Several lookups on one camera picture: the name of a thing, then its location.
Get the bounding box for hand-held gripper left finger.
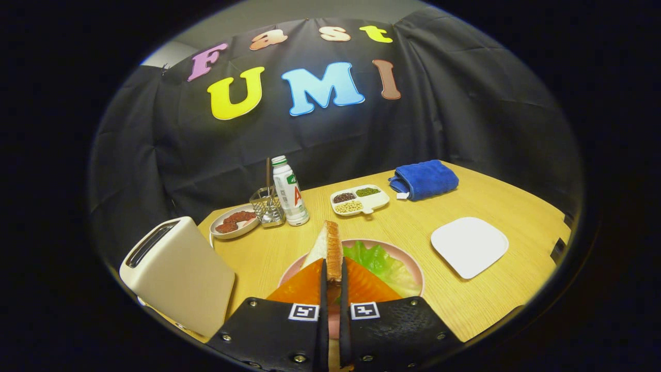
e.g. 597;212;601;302
207;258;329;371

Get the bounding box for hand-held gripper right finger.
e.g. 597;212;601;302
338;257;461;371

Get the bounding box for green lettuce leaf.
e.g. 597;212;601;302
342;241;421;298

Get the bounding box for plain toast bread slice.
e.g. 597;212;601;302
301;221;343;283

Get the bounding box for pink round plate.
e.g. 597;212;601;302
278;238;426;342

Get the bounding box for white divided dish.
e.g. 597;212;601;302
330;184;390;216

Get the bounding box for small white round plate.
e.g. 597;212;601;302
210;204;260;240

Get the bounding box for white plastic drink bottle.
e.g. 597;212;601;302
271;156;310;227

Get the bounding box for red meat pieces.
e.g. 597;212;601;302
215;210;257;234

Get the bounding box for white square plate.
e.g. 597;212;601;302
431;216;510;280

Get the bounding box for cream toaster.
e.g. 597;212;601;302
119;216;236;338

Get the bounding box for folded blue towel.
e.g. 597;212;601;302
388;160;460;202

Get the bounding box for black backdrop cloth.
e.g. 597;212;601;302
88;8;584;269

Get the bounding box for metal wire holder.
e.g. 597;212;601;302
249;158;286;229

